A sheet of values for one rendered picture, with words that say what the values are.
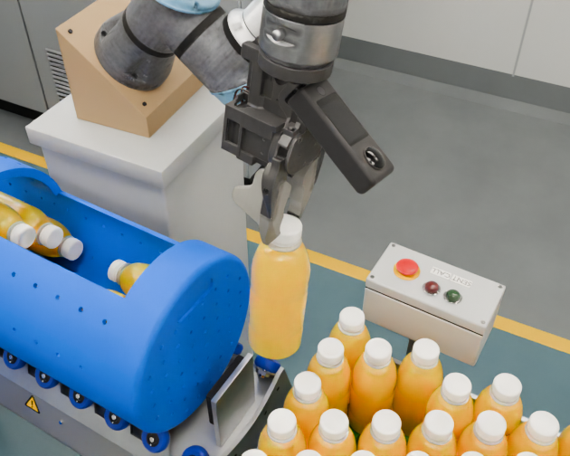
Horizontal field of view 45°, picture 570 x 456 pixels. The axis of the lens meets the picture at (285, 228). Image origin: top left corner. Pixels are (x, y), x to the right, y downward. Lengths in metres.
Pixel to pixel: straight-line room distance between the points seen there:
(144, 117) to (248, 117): 0.65
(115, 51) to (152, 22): 0.11
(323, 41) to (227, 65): 0.58
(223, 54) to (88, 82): 0.29
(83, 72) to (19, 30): 1.97
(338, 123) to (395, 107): 2.93
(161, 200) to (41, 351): 0.41
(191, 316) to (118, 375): 0.12
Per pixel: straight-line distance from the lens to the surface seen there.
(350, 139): 0.64
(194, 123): 1.36
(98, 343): 0.95
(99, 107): 1.37
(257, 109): 0.68
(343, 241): 2.76
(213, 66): 1.20
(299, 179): 0.73
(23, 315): 1.04
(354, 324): 1.05
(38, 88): 3.42
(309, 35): 0.61
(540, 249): 2.90
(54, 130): 1.40
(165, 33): 1.22
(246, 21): 1.18
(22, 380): 1.28
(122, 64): 1.30
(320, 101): 0.65
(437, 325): 1.11
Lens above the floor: 1.90
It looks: 43 degrees down
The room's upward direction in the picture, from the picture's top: straight up
